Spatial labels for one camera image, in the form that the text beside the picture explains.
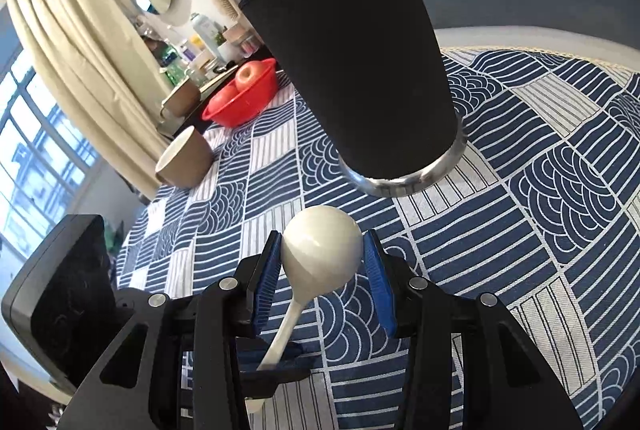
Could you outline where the window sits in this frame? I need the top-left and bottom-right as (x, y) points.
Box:
(0, 45), (101, 271)

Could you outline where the brown ceramic mug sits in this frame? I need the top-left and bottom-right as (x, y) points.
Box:
(160, 77), (202, 118)
(155, 126), (213, 188)

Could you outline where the small cream spoon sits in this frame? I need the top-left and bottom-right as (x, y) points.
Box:
(247, 205), (363, 413)

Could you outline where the cream curtain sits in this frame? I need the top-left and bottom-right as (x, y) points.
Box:
(5, 0), (173, 201)

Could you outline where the green bottle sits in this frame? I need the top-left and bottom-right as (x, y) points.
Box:
(162, 50), (186, 84)

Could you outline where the black utensil holder cup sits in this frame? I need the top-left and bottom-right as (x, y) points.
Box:
(239, 0), (467, 197)

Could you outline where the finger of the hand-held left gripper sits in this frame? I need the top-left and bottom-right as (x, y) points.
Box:
(235, 338), (303, 368)
(240, 357), (312, 403)

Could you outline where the blue white patterned tablecloth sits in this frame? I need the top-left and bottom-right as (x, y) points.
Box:
(117, 47), (640, 430)

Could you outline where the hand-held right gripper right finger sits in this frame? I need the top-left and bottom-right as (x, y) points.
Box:
(362, 230), (583, 430)

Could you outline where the pink jar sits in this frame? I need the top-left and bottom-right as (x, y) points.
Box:
(237, 30), (257, 58)

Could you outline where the red plastic basket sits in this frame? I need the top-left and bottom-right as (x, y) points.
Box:
(201, 57), (277, 127)

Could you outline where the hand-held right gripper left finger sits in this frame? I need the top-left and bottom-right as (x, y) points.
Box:
(59, 230), (284, 430)

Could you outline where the red apple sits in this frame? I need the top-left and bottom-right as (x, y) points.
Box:
(212, 85), (239, 108)
(235, 62), (271, 92)

